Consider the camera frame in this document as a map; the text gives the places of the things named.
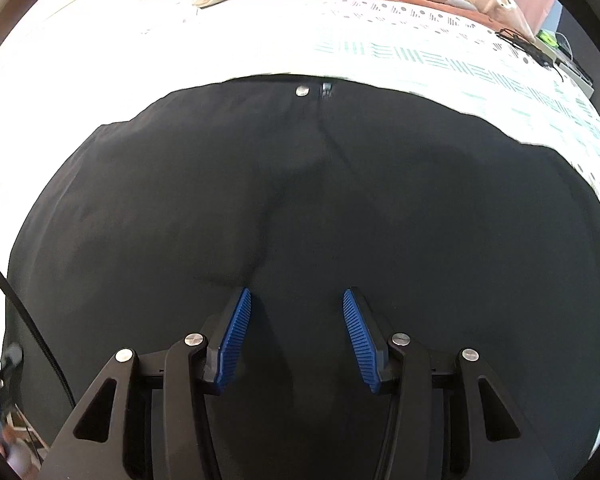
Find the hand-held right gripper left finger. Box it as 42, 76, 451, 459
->
39, 286, 253, 480

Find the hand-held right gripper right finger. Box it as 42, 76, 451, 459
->
342, 287, 563, 480

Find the black jacket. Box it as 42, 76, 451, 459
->
2, 74, 600, 480

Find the white nightstand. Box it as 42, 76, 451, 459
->
534, 30, 596, 97

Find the thick black cable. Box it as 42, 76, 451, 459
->
0, 246, 77, 409

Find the thin black cable bundle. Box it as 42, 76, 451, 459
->
495, 27, 565, 80

